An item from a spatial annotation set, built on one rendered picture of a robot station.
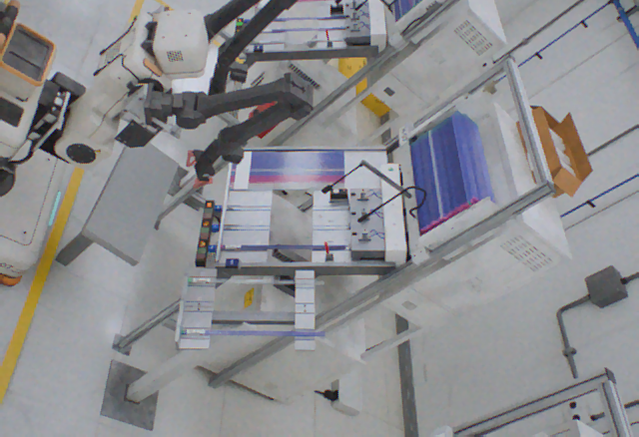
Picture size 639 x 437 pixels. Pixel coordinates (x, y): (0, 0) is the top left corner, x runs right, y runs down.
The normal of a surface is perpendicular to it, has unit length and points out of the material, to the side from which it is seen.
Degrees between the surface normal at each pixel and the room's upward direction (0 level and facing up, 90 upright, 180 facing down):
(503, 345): 90
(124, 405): 0
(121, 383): 0
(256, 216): 45
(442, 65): 90
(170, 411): 0
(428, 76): 90
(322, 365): 90
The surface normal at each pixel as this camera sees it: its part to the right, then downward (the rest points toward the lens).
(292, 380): -0.01, 0.72
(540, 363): -0.73, -0.47
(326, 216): -0.02, -0.70
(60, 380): 0.69, -0.50
